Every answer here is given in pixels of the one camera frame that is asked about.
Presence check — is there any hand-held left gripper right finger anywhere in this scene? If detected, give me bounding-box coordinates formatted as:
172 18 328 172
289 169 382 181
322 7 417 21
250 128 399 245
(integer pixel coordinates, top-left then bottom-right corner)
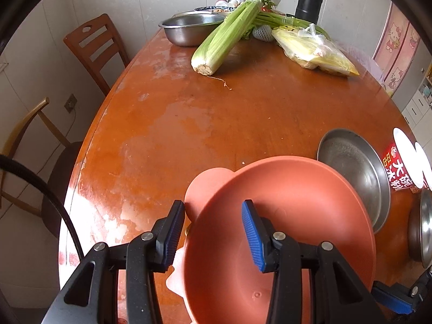
241 199 389 324

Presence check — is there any steel basin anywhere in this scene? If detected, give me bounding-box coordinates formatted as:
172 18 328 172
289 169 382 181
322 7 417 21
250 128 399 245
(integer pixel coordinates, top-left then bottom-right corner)
158 12 233 47

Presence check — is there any round steel pan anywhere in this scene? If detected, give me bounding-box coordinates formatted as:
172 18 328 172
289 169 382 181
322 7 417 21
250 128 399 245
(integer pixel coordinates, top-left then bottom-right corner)
316 128 391 234

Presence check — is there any pink plastic plate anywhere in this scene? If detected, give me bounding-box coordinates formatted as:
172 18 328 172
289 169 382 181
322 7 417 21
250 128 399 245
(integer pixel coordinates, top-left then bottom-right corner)
165 167 237 324

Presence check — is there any wall socket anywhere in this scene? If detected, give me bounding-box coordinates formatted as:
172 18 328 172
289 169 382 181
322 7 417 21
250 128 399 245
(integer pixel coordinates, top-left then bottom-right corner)
64 93 78 113

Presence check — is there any brown wooden chair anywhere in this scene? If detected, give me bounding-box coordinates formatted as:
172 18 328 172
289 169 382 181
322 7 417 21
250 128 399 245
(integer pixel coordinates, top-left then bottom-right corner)
63 13 130 97

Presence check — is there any chair with dark seat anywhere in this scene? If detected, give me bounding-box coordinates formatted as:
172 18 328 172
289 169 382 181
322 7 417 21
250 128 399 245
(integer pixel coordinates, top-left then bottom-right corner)
0 97 83 238

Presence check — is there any steel bowl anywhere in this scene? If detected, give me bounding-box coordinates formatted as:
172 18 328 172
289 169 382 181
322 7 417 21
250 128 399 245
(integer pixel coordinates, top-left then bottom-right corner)
407 189 432 270

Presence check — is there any pink cat print wardrobe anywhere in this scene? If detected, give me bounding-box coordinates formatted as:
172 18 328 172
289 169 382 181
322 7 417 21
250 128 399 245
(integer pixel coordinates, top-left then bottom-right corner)
372 2 421 98

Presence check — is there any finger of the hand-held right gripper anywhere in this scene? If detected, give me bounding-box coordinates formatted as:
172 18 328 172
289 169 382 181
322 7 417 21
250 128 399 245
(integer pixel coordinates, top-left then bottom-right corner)
371 266 432 315

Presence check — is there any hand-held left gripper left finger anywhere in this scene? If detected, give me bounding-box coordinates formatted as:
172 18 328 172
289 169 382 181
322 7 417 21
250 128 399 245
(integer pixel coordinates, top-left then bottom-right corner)
42 200 186 324

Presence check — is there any white shelf cabinet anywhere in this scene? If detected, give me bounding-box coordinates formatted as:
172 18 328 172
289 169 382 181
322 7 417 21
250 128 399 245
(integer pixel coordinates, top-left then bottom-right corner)
401 67 432 136

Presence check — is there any purple cloth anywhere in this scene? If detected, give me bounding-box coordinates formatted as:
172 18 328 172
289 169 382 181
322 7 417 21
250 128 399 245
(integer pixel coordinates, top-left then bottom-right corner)
341 42 385 83

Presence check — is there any blue patterned plate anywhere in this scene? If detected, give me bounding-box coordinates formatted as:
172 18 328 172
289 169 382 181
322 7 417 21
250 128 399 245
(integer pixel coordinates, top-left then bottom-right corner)
194 6 233 14

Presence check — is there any thin celery bunch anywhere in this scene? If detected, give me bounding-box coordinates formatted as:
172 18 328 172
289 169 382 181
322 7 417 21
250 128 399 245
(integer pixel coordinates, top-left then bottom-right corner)
251 7 333 41

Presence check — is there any large celery bunch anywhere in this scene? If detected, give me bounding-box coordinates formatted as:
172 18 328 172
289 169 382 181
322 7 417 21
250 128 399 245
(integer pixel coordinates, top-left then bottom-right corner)
191 0 267 76

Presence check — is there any bag of corn cobs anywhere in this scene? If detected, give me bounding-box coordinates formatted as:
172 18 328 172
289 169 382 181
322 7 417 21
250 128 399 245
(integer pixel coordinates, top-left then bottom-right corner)
272 23 360 77

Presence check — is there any orange plastic bowl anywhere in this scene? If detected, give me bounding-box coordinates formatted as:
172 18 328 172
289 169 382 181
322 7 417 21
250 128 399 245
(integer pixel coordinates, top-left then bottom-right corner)
183 156 377 324

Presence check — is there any black cable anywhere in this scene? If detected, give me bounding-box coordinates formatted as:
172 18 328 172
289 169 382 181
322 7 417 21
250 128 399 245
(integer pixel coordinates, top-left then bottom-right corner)
0 154 84 264

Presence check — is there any fruit in foam net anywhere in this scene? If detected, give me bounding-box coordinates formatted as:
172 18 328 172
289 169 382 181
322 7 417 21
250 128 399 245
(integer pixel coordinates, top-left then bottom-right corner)
252 25 275 43

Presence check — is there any black thermos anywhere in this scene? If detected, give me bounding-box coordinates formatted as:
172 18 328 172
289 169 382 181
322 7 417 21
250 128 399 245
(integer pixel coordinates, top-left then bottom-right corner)
295 0 324 25

